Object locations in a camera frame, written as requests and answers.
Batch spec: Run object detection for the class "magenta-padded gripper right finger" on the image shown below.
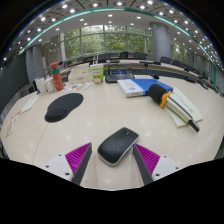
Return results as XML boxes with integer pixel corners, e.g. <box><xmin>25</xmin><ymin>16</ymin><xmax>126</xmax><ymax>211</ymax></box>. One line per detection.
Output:
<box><xmin>132</xmin><ymin>143</ymin><xmax>183</xmax><ymax>186</ymax></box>

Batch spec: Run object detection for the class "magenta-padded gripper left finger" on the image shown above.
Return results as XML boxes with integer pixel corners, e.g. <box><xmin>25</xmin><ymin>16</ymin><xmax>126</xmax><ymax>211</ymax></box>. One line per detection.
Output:
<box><xmin>43</xmin><ymin>142</ymin><xmax>93</xmax><ymax>186</ymax></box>

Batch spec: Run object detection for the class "black computer mouse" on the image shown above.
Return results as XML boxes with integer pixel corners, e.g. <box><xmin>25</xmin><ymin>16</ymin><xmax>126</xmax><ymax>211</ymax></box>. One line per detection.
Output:
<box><xmin>97</xmin><ymin>126</ymin><xmax>140</xmax><ymax>168</ymax></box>

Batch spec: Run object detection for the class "black mouse pad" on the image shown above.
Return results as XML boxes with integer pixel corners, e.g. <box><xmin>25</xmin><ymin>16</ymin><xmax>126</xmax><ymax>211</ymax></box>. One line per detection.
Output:
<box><xmin>44</xmin><ymin>92</ymin><xmax>85</xmax><ymax>124</ymax></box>

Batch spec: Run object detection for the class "white booklet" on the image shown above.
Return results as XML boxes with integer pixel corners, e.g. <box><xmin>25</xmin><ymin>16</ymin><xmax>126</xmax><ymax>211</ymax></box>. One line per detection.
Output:
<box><xmin>165</xmin><ymin>87</ymin><xmax>204</xmax><ymax>129</ymax></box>

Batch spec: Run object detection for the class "colourful sticker sheet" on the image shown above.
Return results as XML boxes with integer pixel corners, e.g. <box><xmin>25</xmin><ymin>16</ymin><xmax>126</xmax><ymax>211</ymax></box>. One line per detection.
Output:
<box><xmin>63</xmin><ymin>82</ymin><xmax>92</xmax><ymax>93</ymax></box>

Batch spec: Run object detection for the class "blue and white book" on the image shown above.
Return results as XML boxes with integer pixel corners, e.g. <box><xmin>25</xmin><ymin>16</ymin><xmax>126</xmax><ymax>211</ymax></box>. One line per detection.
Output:
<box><xmin>116</xmin><ymin>78</ymin><xmax>174</xmax><ymax>99</ymax></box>

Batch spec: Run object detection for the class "white lidded mug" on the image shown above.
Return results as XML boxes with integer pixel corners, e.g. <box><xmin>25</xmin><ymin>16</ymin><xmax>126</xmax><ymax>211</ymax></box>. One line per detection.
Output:
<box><xmin>44</xmin><ymin>77</ymin><xmax>56</xmax><ymax>94</ymax></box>

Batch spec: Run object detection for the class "white paper cup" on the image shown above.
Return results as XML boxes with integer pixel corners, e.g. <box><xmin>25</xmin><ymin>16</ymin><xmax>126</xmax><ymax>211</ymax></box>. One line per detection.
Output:
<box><xmin>34</xmin><ymin>77</ymin><xmax>47</xmax><ymax>95</ymax></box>

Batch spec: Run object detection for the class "red thermos bottle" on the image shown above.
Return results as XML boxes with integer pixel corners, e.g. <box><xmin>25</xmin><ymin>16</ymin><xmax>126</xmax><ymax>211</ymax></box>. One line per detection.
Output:
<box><xmin>49</xmin><ymin>61</ymin><xmax>65</xmax><ymax>93</ymax></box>

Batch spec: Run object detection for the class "beige cardboard box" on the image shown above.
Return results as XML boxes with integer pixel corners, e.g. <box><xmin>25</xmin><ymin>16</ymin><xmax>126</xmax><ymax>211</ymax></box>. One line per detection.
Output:
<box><xmin>67</xmin><ymin>63</ymin><xmax>94</xmax><ymax>85</ymax></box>

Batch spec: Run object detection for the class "green printed drink cup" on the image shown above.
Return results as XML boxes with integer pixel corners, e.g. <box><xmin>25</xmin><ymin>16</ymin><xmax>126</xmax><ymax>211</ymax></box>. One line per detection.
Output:
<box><xmin>89</xmin><ymin>63</ymin><xmax>105</xmax><ymax>85</ymax></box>

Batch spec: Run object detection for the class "black conference microphone console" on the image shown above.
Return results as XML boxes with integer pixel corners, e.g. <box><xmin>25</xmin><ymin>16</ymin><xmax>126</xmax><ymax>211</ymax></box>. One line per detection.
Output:
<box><xmin>104</xmin><ymin>69</ymin><xmax>135</xmax><ymax>84</ymax></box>

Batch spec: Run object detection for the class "group of dark chairs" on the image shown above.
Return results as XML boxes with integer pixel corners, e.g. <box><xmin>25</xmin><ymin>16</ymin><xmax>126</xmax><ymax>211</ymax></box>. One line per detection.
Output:
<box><xmin>76</xmin><ymin>50</ymin><xmax>214</xmax><ymax>85</ymax></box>

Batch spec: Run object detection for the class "group of ceiling lights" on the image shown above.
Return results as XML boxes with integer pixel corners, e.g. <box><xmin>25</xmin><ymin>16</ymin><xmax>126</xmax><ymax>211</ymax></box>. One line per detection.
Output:
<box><xmin>2</xmin><ymin>0</ymin><xmax>223</xmax><ymax>66</ymax></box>

